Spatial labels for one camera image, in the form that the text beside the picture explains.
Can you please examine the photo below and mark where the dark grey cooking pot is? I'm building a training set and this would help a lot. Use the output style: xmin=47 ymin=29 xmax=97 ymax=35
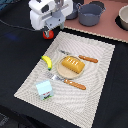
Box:
xmin=76 ymin=1 xmax=106 ymax=26

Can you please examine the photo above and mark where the salmon pink table mat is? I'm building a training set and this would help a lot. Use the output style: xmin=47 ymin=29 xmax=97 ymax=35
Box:
xmin=65 ymin=0 xmax=128 ymax=43

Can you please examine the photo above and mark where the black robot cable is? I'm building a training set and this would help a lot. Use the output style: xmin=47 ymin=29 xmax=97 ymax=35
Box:
xmin=0 ymin=18 xmax=34 ymax=32

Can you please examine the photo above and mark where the beige bowl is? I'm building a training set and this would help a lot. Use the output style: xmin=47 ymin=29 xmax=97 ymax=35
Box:
xmin=119 ymin=5 xmax=128 ymax=30

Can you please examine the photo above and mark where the red bell pepper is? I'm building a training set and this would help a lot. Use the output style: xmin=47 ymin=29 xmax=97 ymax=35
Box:
xmin=43 ymin=30 xmax=54 ymax=39

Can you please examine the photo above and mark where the fork with orange handle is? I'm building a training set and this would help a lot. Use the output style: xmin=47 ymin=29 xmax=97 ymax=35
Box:
xmin=46 ymin=72 xmax=86 ymax=90

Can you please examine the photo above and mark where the small white milk carton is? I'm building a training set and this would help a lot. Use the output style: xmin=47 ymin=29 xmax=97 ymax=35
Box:
xmin=36 ymin=80 xmax=53 ymax=100

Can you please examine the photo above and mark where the round beige plate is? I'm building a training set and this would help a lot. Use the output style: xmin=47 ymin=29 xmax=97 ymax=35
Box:
xmin=57 ymin=56 xmax=84 ymax=79

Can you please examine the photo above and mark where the knife with orange handle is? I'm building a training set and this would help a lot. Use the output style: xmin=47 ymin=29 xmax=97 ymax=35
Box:
xmin=58 ymin=49 xmax=98 ymax=63

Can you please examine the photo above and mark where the grey saucepan with long handle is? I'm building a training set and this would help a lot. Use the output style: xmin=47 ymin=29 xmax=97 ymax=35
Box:
xmin=66 ymin=2 xmax=81 ymax=20

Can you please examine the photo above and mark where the orange bread loaf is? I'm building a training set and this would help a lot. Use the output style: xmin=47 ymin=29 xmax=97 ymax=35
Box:
xmin=62 ymin=56 xmax=85 ymax=73

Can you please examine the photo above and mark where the yellow banana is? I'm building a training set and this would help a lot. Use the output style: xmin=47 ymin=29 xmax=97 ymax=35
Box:
xmin=41 ymin=56 xmax=52 ymax=71

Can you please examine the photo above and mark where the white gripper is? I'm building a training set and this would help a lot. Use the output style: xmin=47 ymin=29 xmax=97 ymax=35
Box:
xmin=29 ymin=0 xmax=73 ymax=32

